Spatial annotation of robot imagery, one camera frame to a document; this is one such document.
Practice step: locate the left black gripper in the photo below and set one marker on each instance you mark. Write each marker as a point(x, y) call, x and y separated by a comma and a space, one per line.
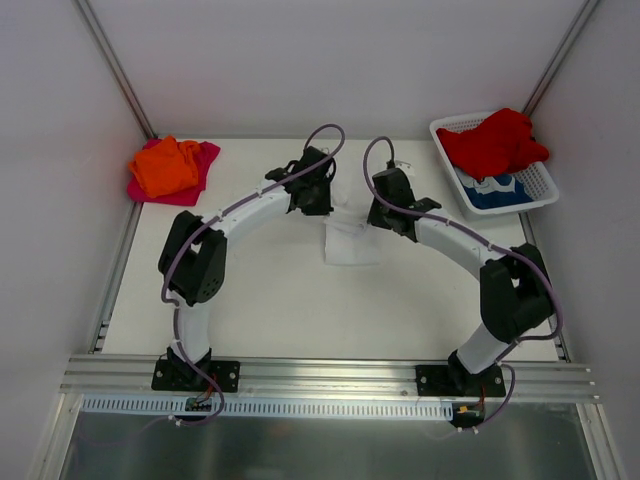
point(314, 198)

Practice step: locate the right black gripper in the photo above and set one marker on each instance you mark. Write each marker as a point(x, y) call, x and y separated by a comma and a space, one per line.
point(388, 220)

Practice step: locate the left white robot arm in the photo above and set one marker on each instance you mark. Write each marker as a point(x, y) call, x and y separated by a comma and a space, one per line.
point(193, 259)

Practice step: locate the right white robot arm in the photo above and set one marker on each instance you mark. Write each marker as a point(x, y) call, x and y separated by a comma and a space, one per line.
point(515, 293)

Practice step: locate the blue white t shirt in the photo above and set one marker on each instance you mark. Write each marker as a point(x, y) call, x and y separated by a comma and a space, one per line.
point(493, 192)

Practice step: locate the pink folded t shirt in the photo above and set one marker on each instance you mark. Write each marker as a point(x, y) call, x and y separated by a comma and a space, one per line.
point(189, 197)

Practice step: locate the red crumpled t shirt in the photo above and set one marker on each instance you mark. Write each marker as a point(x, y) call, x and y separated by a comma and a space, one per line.
point(503, 143)

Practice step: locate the orange folded t shirt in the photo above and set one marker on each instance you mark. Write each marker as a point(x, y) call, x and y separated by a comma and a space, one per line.
point(166, 168)

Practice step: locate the white plastic basket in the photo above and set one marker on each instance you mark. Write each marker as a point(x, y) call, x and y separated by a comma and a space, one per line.
point(535, 179)

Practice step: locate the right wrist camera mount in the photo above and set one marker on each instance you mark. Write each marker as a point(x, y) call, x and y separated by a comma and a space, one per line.
point(406, 168)

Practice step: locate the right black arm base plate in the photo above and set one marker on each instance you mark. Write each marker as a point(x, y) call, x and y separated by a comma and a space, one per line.
point(446, 381)

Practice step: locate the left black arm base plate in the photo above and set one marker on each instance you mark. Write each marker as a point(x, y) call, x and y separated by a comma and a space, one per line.
point(176, 376)

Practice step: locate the aluminium front rail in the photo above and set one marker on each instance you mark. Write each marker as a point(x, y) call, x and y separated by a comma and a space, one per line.
point(536, 382)

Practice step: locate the white slotted cable duct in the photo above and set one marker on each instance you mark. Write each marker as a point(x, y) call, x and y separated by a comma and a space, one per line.
point(269, 407)

